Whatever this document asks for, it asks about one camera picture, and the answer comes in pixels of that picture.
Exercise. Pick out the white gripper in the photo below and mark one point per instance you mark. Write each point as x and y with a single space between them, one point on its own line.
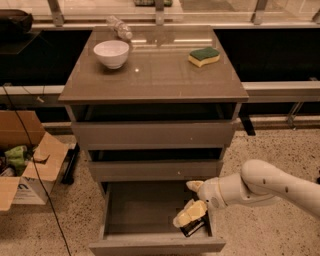
209 192

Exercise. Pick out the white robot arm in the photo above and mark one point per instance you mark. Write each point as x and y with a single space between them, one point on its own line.
259 183

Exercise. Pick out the grey middle drawer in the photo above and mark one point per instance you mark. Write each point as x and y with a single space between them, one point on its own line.
156 164

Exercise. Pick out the grey drawer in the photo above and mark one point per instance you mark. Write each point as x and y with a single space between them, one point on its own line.
153 126
138 221
156 164

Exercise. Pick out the grey bottom drawer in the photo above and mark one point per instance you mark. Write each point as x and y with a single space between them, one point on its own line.
138 221

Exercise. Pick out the grey top drawer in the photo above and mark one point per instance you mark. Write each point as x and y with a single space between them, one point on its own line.
153 126

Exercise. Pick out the grey drawer cabinet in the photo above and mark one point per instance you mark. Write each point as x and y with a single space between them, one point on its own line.
157 70

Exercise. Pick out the black table leg right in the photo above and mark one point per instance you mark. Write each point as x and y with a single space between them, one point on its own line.
245 120

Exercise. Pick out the black table leg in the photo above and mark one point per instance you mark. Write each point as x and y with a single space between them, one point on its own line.
71 160
245 120

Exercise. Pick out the black table leg left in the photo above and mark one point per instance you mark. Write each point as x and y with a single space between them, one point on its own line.
71 160

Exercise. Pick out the yellow green sponge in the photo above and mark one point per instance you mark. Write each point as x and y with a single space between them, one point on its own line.
204 56

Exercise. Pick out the white ceramic bowl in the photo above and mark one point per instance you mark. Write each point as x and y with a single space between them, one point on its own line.
112 53

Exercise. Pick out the open cardboard box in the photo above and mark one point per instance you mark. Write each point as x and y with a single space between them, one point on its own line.
45 155

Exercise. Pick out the clear plastic water bottle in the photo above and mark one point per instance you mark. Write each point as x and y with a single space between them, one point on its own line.
120 27

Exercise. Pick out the green bag in box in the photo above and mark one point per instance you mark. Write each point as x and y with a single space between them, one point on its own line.
17 158

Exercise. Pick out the black object on ledge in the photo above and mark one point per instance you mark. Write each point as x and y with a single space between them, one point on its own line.
15 22

